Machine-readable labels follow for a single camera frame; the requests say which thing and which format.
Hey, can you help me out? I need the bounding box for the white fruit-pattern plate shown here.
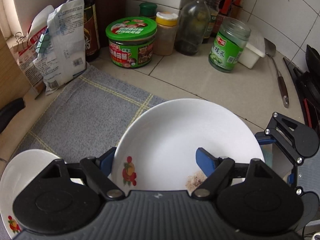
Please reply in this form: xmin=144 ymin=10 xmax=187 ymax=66
xmin=0 ymin=148 xmax=83 ymax=240

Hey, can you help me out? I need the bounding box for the white plate with stain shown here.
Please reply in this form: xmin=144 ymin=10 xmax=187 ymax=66
xmin=111 ymin=99 xmax=263 ymax=193

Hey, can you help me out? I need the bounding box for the black gas stove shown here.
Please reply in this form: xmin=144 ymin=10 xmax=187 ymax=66
xmin=283 ymin=45 xmax=319 ymax=133

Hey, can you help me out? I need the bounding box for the grey checked towel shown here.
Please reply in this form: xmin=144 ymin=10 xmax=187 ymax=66
xmin=1 ymin=67 xmax=163 ymax=163

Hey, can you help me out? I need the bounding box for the white plastic box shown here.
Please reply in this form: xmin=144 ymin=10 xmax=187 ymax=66
xmin=237 ymin=28 xmax=266 ymax=69

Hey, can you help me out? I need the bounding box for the bamboo cutting board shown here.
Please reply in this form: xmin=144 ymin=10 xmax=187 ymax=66
xmin=0 ymin=32 xmax=30 ymax=108

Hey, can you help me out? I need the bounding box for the green label glass jar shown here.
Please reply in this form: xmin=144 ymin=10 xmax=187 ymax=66
xmin=208 ymin=17 xmax=251 ymax=73

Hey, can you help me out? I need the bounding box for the red white seasoning bag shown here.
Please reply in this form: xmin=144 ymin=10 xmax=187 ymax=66
xmin=17 ymin=5 xmax=54 ymax=97

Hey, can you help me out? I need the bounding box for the clear glass bottle red cap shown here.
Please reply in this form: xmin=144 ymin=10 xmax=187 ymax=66
xmin=174 ymin=0 xmax=210 ymax=56

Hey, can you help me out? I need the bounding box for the yellow lid spice jar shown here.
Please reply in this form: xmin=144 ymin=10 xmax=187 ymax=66
xmin=153 ymin=12 xmax=178 ymax=56

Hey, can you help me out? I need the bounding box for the green lid sauce jar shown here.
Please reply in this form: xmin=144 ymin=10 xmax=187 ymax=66
xmin=106 ymin=16 xmax=157 ymax=69

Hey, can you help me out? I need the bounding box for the dark oil bottle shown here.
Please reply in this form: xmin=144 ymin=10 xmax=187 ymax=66
xmin=202 ymin=0 xmax=222 ymax=43

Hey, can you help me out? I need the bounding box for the dark soy sauce bottle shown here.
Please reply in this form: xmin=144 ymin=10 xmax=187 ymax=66
xmin=67 ymin=0 xmax=100 ymax=62

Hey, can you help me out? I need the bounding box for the metal spatula wooden handle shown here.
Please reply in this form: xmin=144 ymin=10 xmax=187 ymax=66
xmin=264 ymin=38 xmax=290 ymax=108

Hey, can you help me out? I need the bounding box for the kitchen knife black handle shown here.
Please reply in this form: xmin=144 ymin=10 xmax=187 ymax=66
xmin=0 ymin=98 xmax=25 ymax=133

